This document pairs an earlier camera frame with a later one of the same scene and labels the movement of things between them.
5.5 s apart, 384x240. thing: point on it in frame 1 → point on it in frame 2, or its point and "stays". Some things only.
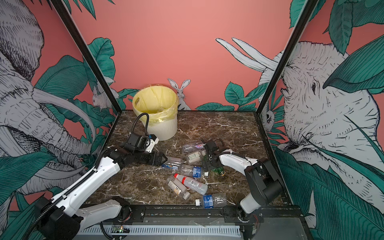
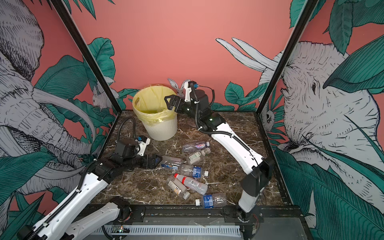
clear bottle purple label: [188, 148] stays
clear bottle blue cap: [173, 162] stays
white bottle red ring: [196, 186] stays
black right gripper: [207, 165] → [179, 100]
